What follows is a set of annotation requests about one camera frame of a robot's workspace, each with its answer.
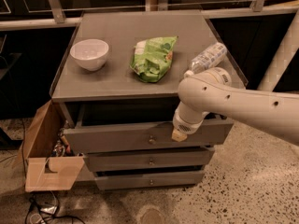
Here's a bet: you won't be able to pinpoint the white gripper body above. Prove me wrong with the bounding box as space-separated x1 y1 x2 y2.
173 109 205 134

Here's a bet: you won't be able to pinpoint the metal window railing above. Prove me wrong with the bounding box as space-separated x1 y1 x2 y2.
0 0 298 32

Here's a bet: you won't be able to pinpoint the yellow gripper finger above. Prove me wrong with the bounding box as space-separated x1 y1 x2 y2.
172 128 188 142

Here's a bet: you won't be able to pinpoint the clear plastic water bottle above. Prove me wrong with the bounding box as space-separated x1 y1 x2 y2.
184 42 227 77

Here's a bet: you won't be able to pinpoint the grey top drawer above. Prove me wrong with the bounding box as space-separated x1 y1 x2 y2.
63 105 235 155

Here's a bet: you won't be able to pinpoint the grey drawer cabinet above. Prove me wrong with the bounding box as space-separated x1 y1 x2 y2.
50 10 249 185

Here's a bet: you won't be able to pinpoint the grey bottom drawer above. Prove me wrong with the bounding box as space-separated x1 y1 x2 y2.
95 170 205 190

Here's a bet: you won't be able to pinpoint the green snack bag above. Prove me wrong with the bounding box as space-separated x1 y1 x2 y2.
130 36 178 83

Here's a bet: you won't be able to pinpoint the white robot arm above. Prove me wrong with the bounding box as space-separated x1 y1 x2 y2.
173 14 299 146

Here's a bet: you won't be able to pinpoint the grey drawer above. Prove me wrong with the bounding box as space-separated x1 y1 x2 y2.
63 105 235 155
84 147 215 172
95 170 205 190

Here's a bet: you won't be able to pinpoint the grey middle drawer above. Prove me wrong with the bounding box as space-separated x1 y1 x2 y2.
84 147 215 172

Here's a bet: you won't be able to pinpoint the black cables on floor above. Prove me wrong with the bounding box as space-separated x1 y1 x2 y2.
23 194 87 224

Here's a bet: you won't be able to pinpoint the white ceramic bowl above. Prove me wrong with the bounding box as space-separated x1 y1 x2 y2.
70 39 109 71

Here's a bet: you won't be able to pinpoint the snack items in box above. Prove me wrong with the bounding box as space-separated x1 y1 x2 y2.
51 132 73 157

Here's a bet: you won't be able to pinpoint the brown cardboard box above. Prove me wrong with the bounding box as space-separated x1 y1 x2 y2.
13 101 84 192

